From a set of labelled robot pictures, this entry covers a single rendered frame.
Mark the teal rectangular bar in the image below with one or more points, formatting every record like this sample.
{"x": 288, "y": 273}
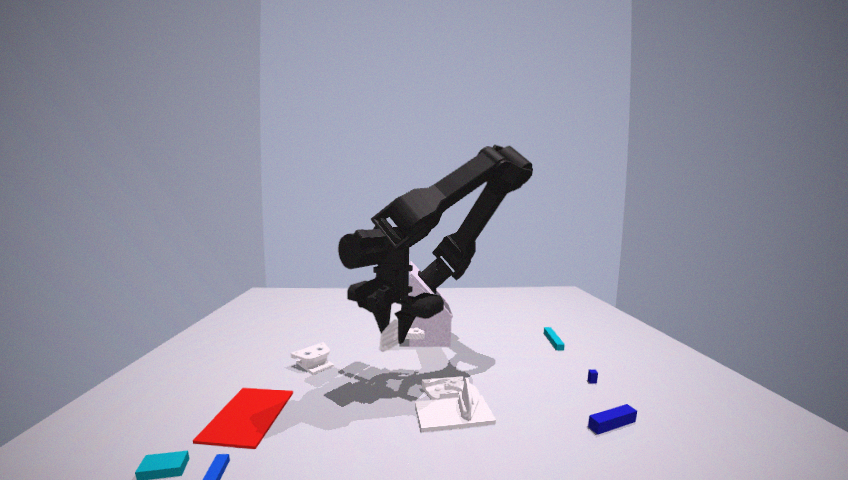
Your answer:
{"x": 554, "y": 339}

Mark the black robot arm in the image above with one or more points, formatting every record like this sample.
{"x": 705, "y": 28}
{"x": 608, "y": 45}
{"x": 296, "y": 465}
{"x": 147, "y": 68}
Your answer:
{"x": 418, "y": 211}

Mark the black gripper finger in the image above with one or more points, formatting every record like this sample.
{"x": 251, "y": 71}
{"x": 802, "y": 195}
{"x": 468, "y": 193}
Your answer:
{"x": 405, "y": 321}
{"x": 382, "y": 317}

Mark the red flat plate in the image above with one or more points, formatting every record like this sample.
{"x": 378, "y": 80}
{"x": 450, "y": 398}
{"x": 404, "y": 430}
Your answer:
{"x": 246, "y": 419}

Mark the teal flat block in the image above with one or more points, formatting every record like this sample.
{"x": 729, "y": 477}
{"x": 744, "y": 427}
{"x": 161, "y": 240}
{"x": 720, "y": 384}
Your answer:
{"x": 162, "y": 465}

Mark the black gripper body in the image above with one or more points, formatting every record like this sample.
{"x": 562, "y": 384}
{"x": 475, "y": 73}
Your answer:
{"x": 425, "y": 305}

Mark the blue long bar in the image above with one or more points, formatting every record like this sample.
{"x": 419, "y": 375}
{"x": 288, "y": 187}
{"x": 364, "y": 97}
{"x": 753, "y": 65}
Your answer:
{"x": 217, "y": 467}

